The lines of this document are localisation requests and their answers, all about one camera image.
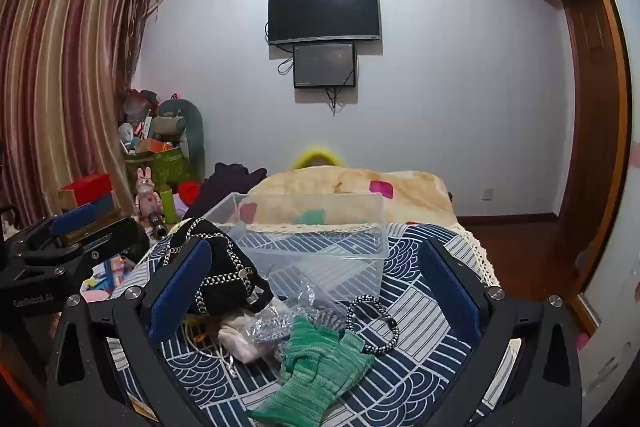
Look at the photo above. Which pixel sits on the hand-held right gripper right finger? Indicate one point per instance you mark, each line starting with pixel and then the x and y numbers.
pixel 450 294

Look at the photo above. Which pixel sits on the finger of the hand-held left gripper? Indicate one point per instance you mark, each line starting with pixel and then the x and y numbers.
pixel 75 218
pixel 117 237

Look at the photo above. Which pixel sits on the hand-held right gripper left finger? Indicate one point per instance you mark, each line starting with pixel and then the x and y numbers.
pixel 179 292

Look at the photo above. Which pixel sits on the silver glitter cloth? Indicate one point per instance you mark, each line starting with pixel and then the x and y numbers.
pixel 272 327

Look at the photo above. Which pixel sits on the clear plastic storage box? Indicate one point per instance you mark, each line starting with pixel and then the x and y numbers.
pixel 320 252

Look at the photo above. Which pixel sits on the green knitted glove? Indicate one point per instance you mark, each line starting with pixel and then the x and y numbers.
pixel 310 367

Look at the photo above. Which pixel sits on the red box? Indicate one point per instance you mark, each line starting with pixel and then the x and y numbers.
pixel 85 188

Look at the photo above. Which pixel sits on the pile of colourful small items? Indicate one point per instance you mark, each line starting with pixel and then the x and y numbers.
pixel 112 274

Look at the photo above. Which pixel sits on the cream lace bedspread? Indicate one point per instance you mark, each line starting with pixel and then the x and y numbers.
pixel 477 257

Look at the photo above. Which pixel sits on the pink rabbit toy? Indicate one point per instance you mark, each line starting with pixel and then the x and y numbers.
pixel 146 194

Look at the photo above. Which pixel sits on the green cylinder bottle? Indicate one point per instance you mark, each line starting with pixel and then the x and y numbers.
pixel 169 205

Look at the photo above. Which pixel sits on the blue white patterned bed sheet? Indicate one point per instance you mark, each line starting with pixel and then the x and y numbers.
pixel 415 367

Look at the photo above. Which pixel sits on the red knitted item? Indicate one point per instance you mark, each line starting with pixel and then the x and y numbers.
pixel 189 192

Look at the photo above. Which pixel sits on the green paper bag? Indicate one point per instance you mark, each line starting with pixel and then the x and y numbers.
pixel 167 164

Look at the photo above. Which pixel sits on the pile of toys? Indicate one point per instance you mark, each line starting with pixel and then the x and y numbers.
pixel 136 122

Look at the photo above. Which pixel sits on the dark purple cloth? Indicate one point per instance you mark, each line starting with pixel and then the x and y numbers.
pixel 227 184

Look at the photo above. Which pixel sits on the striped brown curtain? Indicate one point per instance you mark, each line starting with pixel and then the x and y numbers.
pixel 65 82

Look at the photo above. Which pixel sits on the cream blanket with coloured patches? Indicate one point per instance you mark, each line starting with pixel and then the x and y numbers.
pixel 320 184

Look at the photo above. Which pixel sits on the white door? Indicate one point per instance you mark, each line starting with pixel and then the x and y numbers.
pixel 617 257

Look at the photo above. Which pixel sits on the yellow fluffy plush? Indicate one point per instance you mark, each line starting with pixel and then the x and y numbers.
pixel 315 157

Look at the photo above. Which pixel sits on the brown wooden wardrobe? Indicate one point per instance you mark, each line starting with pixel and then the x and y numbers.
pixel 590 107

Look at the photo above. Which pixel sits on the white wall socket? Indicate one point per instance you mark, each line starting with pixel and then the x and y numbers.
pixel 487 194

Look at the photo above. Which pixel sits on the small black wall monitor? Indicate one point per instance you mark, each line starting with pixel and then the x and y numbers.
pixel 324 65

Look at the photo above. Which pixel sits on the large black wall television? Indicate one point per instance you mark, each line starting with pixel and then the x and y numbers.
pixel 324 11

